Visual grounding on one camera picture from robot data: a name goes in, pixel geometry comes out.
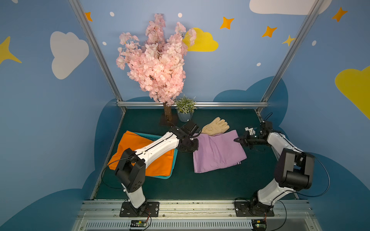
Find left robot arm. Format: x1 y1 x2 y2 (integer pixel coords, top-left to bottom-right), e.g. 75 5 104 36
114 120 200 209

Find pink blossom artificial tree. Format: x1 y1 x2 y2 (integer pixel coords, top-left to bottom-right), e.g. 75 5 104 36
116 13 197 125

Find small potted green plant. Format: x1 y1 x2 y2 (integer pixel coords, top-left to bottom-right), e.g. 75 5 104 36
175 96 196 123

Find teal plastic basket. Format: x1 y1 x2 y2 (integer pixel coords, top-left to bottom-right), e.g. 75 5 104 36
145 149 178 180

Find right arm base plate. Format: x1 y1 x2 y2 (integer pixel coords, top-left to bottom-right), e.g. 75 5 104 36
234 198 275 217

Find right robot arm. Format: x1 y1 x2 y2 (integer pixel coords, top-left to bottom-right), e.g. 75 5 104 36
234 121 315 216

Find right circuit board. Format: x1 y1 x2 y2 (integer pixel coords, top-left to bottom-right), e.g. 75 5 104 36
251 220 267 231

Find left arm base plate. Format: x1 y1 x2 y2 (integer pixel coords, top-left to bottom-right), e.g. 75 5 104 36
119 201 160 218

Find cream glove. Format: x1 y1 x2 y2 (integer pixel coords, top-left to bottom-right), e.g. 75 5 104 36
201 117 229 136

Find circuit board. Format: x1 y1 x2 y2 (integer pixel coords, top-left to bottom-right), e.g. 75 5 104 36
130 220 148 229
251 220 267 231

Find orange pants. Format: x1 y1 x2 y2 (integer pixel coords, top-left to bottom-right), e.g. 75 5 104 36
107 130 175 177

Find left circuit board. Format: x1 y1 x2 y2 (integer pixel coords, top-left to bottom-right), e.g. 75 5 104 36
130 220 148 229

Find purple garment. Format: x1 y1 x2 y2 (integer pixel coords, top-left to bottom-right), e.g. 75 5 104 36
193 130 247 173

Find aluminium back frame bar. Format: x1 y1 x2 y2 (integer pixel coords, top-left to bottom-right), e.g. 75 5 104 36
117 100 269 108

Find aluminium front rail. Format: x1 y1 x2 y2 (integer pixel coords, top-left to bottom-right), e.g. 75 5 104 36
72 200 322 231

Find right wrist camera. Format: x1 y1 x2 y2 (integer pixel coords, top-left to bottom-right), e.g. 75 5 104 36
245 127 256 136

